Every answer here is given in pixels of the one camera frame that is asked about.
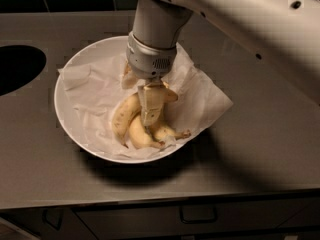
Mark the right yellow banana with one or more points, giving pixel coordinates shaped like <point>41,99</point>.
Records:
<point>160,130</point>

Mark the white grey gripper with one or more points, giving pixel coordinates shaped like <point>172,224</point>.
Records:
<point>149,61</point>

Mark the black drawer handle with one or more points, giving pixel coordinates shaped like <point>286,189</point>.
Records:
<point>197,214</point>

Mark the dark cabinet drawer front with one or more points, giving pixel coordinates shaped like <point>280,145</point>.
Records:
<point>218,218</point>

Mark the large yellow banana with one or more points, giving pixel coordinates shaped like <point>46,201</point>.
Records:
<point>127,110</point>

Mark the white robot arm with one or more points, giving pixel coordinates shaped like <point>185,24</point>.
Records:
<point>282,32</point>

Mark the white paper sheet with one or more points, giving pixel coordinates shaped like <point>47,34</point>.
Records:
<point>100,84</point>

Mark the middle yellow banana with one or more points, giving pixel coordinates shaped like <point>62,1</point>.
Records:
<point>139,137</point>

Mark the white ceramic bowl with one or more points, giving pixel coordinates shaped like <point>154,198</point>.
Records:
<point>76,70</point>

